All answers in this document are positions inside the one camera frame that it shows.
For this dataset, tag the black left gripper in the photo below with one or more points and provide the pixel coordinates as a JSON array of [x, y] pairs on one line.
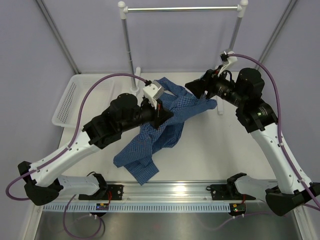
[[160, 115]]

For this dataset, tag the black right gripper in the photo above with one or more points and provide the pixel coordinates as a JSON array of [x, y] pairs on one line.
[[199, 86]]

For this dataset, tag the blue plaid shirt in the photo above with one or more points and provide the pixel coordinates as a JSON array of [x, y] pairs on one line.
[[136, 157]]

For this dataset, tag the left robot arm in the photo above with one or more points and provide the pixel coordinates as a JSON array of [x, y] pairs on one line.
[[44, 179]]

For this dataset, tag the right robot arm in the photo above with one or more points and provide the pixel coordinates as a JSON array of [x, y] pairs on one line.
[[293, 187]]

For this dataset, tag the white and silver clothes rack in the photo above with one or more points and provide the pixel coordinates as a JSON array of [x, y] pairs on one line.
[[178, 39]]

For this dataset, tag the white plastic basket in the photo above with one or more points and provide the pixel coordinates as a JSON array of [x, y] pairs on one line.
[[67, 111]]

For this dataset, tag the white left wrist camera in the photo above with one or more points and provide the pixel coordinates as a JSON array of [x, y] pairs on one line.
[[152, 91]]

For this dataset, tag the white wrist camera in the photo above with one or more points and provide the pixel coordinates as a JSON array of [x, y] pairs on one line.
[[152, 91], [227, 61]]

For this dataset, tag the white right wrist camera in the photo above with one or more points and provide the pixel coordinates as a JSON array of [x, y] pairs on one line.
[[227, 61]]

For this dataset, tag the aluminium mounting rail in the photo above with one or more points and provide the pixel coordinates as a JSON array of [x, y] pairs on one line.
[[169, 192]]

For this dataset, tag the aluminium frame post right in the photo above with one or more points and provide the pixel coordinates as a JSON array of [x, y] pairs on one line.
[[279, 15]]

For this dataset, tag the aluminium frame post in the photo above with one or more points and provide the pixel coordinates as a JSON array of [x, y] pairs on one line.
[[279, 15], [57, 35]]

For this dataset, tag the aluminium frame post left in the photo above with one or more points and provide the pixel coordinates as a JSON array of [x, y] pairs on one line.
[[57, 35]]

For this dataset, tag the white slotted cable duct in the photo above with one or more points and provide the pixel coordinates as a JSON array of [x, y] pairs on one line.
[[138, 207]]

